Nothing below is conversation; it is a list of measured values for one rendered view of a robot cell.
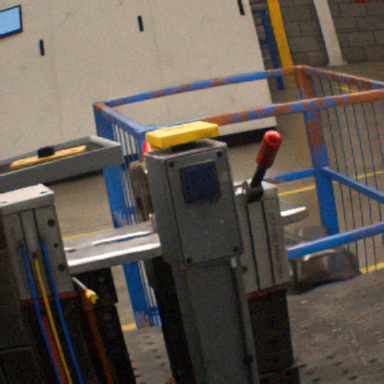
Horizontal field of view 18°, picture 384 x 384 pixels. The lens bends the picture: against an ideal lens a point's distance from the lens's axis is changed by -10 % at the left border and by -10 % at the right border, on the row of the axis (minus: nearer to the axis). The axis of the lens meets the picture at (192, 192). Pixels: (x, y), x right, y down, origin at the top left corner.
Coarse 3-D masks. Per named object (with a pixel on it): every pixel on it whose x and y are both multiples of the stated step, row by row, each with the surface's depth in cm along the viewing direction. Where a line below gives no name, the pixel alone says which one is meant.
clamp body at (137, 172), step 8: (128, 168) 185; (136, 168) 181; (144, 168) 177; (136, 176) 181; (144, 176) 177; (136, 184) 182; (144, 184) 177; (136, 192) 183; (144, 192) 178; (136, 200) 185; (144, 200) 180; (136, 208) 186; (144, 208) 181; (152, 208) 177; (144, 216) 183; (152, 232) 179
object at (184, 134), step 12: (156, 132) 129; (168, 132) 127; (180, 132) 125; (192, 132) 125; (204, 132) 126; (216, 132) 126; (156, 144) 126; (168, 144) 125; (180, 144) 126; (192, 144) 127
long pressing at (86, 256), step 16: (288, 208) 162; (304, 208) 160; (144, 224) 169; (64, 240) 168; (80, 240) 166; (96, 240) 164; (112, 240) 164; (144, 240) 159; (80, 256) 156; (96, 256) 152; (112, 256) 153; (128, 256) 153; (144, 256) 154; (160, 256) 154; (80, 272) 152
